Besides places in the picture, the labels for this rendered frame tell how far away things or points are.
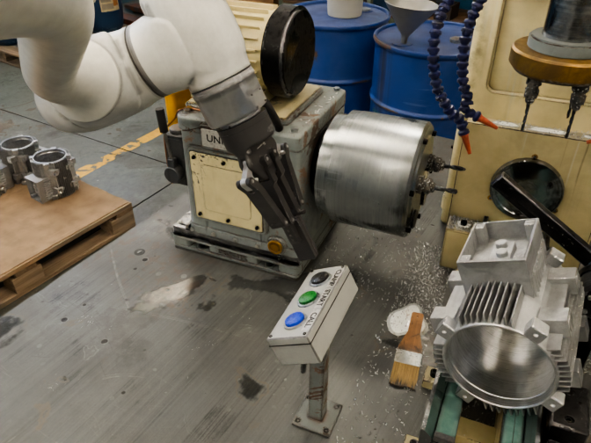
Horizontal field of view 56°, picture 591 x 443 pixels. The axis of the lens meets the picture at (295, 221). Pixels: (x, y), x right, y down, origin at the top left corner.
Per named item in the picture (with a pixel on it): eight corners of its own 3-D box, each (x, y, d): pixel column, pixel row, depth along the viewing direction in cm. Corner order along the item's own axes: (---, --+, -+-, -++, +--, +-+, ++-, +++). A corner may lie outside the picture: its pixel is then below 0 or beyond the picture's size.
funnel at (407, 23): (393, 45, 275) (398, -9, 261) (439, 53, 265) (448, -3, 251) (371, 59, 257) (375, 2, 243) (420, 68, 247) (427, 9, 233)
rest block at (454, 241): (443, 251, 137) (450, 211, 130) (472, 258, 134) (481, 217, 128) (438, 265, 132) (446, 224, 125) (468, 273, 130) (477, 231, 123)
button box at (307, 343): (322, 294, 94) (310, 268, 92) (359, 288, 90) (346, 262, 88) (280, 366, 81) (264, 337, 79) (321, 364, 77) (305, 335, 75)
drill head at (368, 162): (301, 175, 145) (301, 83, 131) (441, 205, 133) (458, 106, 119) (258, 225, 126) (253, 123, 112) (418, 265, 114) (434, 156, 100)
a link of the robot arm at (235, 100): (262, 58, 76) (280, 98, 78) (213, 79, 81) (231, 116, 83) (230, 80, 69) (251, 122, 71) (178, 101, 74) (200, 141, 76)
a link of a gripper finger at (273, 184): (268, 152, 78) (263, 156, 77) (300, 220, 82) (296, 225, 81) (246, 159, 80) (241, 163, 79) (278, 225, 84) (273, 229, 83)
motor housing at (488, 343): (477, 330, 103) (453, 242, 96) (593, 333, 92) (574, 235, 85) (448, 410, 88) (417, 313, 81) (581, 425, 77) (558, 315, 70)
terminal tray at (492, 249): (482, 259, 95) (472, 222, 92) (549, 256, 89) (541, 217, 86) (464, 301, 86) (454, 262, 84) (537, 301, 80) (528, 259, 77)
